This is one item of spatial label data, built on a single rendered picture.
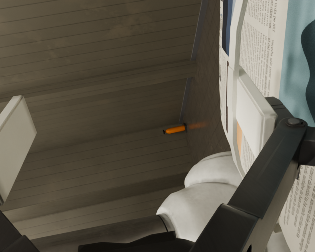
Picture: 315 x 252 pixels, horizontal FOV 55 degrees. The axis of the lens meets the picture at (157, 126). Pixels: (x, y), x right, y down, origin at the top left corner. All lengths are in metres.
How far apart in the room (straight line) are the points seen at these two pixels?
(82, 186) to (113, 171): 0.77
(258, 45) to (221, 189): 0.24
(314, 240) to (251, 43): 0.16
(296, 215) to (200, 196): 0.21
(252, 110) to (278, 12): 0.08
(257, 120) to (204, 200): 0.29
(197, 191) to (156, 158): 6.73
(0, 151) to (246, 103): 0.13
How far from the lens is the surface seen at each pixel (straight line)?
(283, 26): 0.22
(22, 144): 0.20
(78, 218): 8.65
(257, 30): 0.26
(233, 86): 0.19
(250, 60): 0.28
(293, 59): 0.22
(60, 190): 7.31
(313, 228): 0.24
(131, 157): 7.21
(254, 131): 0.17
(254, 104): 0.16
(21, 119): 0.20
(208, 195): 0.44
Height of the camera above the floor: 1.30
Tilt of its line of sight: 5 degrees down
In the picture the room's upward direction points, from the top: 101 degrees counter-clockwise
